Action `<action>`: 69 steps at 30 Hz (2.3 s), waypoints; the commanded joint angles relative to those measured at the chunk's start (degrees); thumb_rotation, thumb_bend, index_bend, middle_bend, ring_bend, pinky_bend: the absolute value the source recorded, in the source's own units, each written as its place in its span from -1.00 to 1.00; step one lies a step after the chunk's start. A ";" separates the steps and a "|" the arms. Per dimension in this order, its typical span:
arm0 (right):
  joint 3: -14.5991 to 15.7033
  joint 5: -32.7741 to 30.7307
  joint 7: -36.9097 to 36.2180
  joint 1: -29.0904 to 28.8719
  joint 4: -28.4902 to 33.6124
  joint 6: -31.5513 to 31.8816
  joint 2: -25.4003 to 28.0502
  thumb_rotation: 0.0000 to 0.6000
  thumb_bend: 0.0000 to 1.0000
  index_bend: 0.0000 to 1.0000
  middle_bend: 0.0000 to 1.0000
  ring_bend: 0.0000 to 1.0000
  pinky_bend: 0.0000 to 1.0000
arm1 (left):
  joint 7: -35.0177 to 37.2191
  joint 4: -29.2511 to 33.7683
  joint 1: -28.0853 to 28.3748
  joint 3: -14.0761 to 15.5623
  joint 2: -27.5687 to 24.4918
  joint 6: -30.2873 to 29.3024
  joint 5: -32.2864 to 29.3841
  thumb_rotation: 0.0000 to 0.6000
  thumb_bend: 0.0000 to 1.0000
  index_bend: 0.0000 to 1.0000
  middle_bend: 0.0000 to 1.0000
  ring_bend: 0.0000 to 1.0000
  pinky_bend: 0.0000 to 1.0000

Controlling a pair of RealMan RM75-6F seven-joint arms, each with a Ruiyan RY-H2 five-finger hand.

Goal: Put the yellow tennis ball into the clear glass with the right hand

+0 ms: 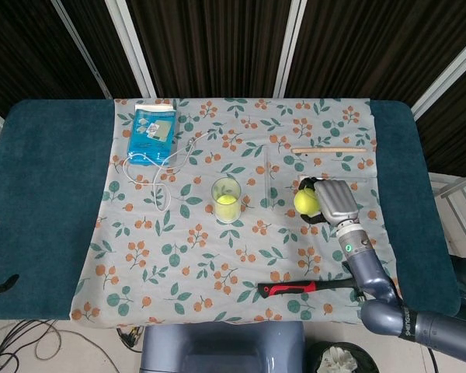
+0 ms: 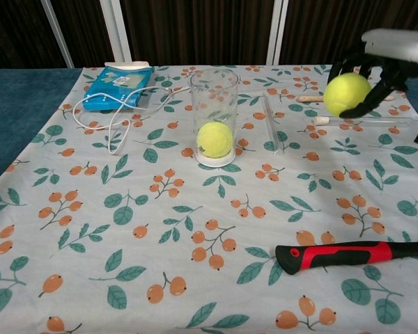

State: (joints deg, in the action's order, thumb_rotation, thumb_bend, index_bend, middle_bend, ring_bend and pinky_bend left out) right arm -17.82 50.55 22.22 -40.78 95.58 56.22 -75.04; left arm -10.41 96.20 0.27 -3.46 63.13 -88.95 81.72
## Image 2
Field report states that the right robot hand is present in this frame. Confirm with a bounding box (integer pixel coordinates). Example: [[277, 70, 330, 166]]
[[328, 29, 418, 119]]

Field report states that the yellow tennis ball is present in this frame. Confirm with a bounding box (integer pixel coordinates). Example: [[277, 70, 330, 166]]
[[323, 72, 373, 117], [196, 121, 233, 158]]

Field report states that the clear plastic ball tube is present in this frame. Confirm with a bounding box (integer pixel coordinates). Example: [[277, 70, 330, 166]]
[[189, 67, 238, 168]]

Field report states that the glass test tube with cork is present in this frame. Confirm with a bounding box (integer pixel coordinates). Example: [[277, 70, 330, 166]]
[[312, 116, 418, 127]]

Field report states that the wooden drumstick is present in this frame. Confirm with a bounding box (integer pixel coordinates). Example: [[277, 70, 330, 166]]
[[297, 94, 395, 104]]

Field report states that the clear acrylic bar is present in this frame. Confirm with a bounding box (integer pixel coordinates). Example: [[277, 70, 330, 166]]
[[262, 93, 284, 154]]

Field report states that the white flat object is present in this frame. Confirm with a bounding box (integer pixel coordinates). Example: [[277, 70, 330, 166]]
[[104, 61, 151, 71]]

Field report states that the blue cardboard box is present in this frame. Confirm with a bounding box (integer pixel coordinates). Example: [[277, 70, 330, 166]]
[[82, 66, 155, 113]]

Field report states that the floral print tablecloth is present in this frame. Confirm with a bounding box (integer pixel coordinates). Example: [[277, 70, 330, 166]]
[[0, 64, 418, 334]]

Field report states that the white frame post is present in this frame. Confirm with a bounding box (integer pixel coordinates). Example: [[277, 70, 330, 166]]
[[265, 0, 289, 65], [40, 0, 75, 69], [99, 0, 132, 66]]

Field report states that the red black handled hammer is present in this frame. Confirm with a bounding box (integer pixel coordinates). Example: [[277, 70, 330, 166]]
[[274, 240, 418, 277]]

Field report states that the white cable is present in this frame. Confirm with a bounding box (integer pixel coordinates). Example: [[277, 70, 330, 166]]
[[72, 85, 191, 155]]

